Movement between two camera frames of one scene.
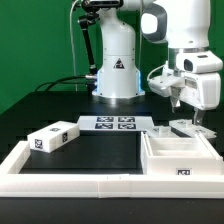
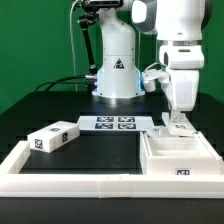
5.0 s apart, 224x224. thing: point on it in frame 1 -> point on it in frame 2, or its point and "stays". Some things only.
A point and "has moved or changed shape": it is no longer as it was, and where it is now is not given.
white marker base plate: (115, 123) stays
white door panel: (188, 128) has moved or changed shape
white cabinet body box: (179, 156) stays
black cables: (63, 79) stays
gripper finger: (198, 116) -> (176, 116)
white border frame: (118, 186) stays
